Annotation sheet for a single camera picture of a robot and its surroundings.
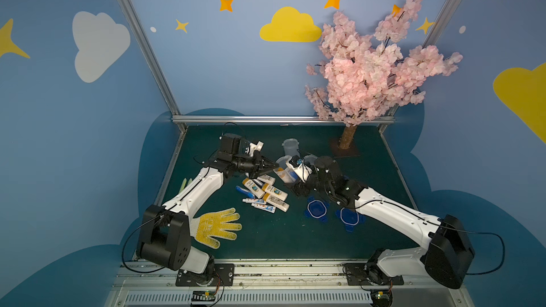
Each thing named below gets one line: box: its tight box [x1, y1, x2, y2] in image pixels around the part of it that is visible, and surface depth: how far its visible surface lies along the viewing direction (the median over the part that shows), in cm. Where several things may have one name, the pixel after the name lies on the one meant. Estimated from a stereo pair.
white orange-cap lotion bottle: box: [256, 173, 276, 185], surface depth 100 cm
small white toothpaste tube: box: [250, 203, 276, 214], surface depth 92 cm
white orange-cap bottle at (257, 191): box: [242, 177, 266, 199], surface depth 97 cm
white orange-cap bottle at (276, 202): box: [262, 192, 291, 213], surface depth 92 cm
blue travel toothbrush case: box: [235, 185, 256, 199], surface depth 97 cm
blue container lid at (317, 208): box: [304, 195, 330, 223], surface depth 91 cm
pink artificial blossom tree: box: [304, 0, 463, 150], surface depth 73 cm
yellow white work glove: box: [190, 207, 243, 249], surface depth 87 cm
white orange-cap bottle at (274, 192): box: [261, 183, 288, 202], surface depth 95 cm
